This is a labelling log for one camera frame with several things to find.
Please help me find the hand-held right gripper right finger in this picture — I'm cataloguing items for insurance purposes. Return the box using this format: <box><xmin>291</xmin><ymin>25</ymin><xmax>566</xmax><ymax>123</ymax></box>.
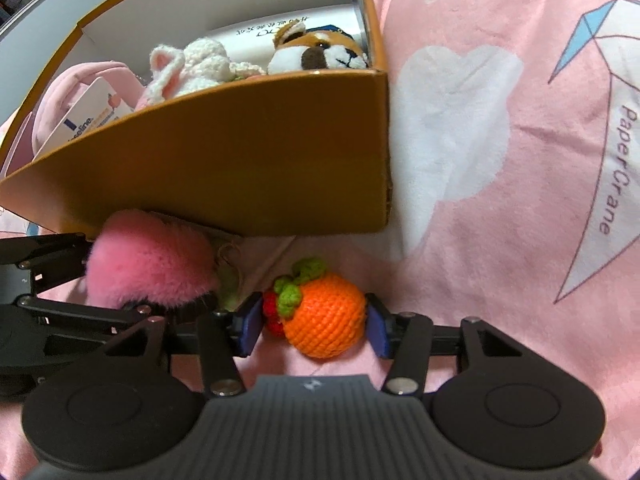
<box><xmin>365</xmin><ymin>294</ymin><xmax>526</xmax><ymax>396</ymax></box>

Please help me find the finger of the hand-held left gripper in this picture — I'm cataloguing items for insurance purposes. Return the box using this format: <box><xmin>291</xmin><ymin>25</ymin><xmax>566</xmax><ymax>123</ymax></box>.
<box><xmin>14</xmin><ymin>291</ymin><xmax>221</xmax><ymax>333</ymax></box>
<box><xmin>0</xmin><ymin>232</ymin><xmax>96</xmax><ymax>293</ymax></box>

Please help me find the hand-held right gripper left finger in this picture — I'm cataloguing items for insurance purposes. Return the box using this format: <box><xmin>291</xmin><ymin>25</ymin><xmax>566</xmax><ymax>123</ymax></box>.
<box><xmin>102</xmin><ymin>296</ymin><xmax>265</xmax><ymax>398</ymax></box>

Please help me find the orange crochet fruit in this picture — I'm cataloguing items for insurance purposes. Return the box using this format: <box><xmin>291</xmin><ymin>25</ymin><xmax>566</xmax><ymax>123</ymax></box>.
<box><xmin>262</xmin><ymin>257</ymin><xmax>368</xmax><ymax>359</ymax></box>

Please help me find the pink fluffy pompom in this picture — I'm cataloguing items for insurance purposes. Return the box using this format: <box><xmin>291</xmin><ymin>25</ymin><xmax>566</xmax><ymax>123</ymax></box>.
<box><xmin>85</xmin><ymin>209</ymin><xmax>221</xmax><ymax>311</ymax></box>

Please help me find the white squeeze tube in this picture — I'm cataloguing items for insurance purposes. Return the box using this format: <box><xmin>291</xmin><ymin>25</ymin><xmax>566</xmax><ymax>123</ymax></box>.
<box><xmin>47</xmin><ymin>76</ymin><xmax>137</xmax><ymax>153</ymax></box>

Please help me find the orange cardboard box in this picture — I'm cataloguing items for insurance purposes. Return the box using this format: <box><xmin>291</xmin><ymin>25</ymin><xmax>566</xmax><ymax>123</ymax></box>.
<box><xmin>0</xmin><ymin>0</ymin><xmax>392</xmax><ymax>238</ymax></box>

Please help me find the dusty pink pouch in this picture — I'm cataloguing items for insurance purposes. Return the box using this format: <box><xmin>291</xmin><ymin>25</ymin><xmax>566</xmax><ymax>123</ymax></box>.
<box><xmin>32</xmin><ymin>60</ymin><xmax>148</xmax><ymax>161</ymax></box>

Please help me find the pink cloud-print blanket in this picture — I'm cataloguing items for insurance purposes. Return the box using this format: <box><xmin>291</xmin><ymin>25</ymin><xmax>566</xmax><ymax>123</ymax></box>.
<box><xmin>0</xmin><ymin>0</ymin><xmax>640</xmax><ymax>480</ymax></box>

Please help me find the white crochet bunny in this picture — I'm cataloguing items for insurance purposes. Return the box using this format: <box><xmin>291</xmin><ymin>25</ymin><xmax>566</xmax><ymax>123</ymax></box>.
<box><xmin>135</xmin><ymin>37</ymin><xmax>268</xmax><ymax>111</ymax></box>

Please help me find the brown plush dog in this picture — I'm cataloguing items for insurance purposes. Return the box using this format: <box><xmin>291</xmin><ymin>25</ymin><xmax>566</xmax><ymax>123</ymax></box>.
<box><xmin>267</xmin><ymin>19</ymin><xmax>371</xmax><ymax>75</ymax></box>

